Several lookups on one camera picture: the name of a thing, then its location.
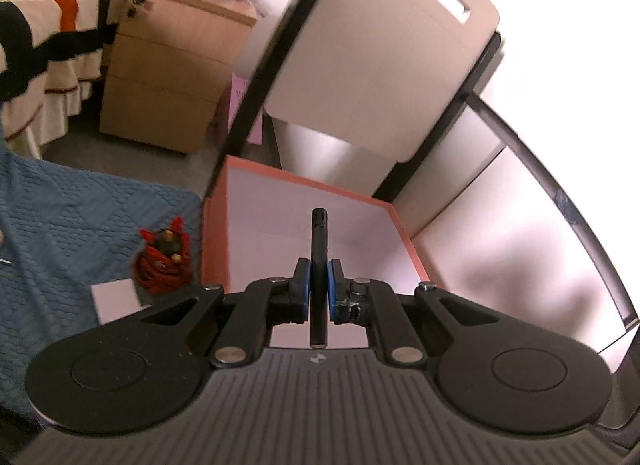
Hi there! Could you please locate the orange cardboard box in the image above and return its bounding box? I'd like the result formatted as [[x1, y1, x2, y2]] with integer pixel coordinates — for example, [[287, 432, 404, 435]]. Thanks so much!
[[200, 155, 432, 351]]

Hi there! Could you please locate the red and black toy figure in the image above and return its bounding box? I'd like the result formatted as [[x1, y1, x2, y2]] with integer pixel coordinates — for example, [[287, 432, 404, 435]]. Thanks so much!
[[132, 217, 194, 296]]

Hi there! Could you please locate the blue quilted blanket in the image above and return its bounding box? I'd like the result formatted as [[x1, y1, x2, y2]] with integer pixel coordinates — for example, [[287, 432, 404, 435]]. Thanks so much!
[[0, 144, 204, 418]]

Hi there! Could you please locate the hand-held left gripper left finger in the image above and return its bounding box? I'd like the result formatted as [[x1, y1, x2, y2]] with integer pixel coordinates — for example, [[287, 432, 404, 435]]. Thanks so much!
[[140, 257, 312, 369]]

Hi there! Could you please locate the white cabinet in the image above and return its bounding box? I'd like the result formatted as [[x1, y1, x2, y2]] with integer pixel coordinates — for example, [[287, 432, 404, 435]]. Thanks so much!
[[272, 95, 640, 382]]

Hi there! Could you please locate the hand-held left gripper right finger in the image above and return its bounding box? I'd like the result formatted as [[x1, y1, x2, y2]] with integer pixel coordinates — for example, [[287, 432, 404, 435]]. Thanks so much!
[[327, 259, 501, 367]]

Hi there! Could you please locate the white chair with black frame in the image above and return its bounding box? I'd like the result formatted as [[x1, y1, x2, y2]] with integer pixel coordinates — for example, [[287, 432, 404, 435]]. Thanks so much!
[[206, 0, 503, 202]]

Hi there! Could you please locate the wooden nightstand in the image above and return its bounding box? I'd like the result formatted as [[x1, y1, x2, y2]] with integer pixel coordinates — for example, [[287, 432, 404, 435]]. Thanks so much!
[[99, 0, 259, 155]]

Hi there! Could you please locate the small pink box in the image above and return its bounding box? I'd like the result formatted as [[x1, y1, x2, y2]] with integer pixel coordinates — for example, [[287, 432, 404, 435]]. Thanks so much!
[[227, 74, 265, 145]]

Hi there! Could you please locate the white card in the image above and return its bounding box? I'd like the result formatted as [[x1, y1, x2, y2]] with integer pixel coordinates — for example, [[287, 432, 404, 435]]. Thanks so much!
[[91, 279, 144, 326]]

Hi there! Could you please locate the black marker pen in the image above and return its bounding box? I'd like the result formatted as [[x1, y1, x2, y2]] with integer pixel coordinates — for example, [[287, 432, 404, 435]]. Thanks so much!
[[308, 208, 330, 349]]

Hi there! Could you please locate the striped bed blanket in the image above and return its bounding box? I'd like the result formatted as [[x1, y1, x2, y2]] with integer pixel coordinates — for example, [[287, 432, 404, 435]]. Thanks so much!
[[0, 0, 147, 147]]

